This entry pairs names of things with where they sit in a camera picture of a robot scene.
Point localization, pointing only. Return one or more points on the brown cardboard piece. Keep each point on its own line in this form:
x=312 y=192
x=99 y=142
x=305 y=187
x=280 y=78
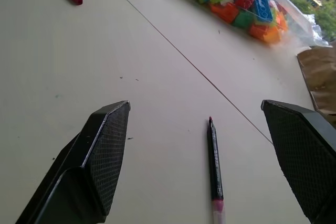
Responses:
x=319 y=77

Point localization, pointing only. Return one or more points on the clear bag of toy bricks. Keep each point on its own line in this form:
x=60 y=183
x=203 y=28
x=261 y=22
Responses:
x=236 y=3

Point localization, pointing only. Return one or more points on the black pen with red end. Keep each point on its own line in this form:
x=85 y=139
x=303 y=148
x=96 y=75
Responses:
x=216 y=171

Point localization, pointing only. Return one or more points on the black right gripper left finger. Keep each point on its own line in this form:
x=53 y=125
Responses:
x=105 y=155

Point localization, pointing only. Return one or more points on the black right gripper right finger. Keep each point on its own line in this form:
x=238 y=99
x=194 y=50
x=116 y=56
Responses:
x=302 y=155

